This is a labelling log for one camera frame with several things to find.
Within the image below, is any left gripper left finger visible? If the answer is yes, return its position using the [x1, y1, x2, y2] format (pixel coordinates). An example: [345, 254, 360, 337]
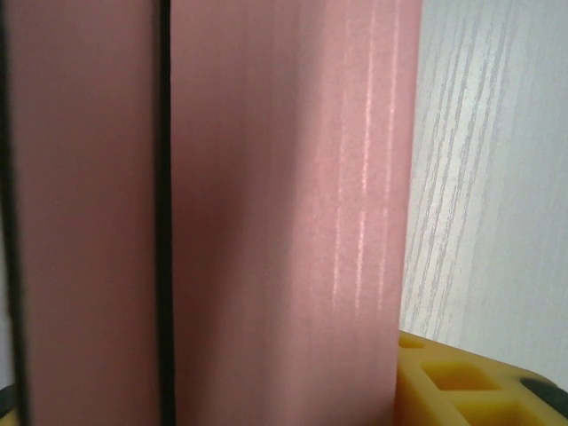
[0, 384, 22, 426]

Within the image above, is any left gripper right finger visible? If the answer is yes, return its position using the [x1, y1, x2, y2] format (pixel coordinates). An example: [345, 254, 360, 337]
[396, 330, 568, 426]

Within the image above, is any pink paper box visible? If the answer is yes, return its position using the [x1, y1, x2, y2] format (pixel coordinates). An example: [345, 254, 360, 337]
[0, 0, 422, 426]

